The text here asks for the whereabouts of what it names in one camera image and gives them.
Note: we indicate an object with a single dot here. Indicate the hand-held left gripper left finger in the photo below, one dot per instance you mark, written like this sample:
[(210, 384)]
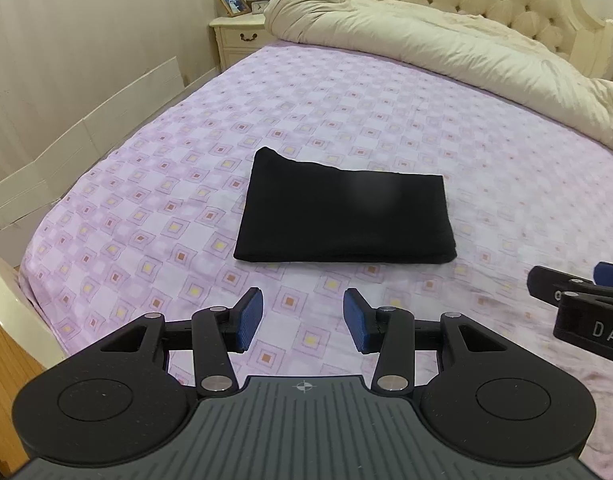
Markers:
[(251, 316)]

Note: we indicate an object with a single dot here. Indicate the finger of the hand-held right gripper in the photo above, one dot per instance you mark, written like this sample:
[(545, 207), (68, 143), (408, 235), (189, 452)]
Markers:
[(611, 276), (551, 285)]

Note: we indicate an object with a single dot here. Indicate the flat cardboard sheet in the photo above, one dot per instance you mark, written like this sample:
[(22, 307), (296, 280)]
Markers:
[(146, 95), (36, 180)]

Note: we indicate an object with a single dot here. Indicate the cream bed frame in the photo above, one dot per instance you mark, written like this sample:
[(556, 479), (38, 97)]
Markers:
[(21, 320)]

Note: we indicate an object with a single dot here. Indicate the black pants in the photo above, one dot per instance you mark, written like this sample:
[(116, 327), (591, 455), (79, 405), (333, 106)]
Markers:
[(346, 215)]

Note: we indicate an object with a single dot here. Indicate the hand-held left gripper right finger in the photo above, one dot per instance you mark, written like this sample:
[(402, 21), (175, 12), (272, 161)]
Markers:
[(355, 321)]

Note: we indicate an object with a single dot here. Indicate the cream duvet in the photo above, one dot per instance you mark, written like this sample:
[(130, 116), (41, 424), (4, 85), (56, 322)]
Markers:
[(436, 45)]

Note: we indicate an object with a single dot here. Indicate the small alarm clock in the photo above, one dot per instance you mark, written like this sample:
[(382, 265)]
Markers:
[(259, 7)]

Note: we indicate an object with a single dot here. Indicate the framed photo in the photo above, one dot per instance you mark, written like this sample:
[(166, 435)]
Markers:
[(233, 4)]

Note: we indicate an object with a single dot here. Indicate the purple checked bed sheet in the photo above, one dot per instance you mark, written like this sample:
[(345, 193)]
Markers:
[(161, 185)]

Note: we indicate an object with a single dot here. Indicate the cream nightstand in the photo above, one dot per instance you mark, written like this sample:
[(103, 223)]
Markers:
[(239, 42)]

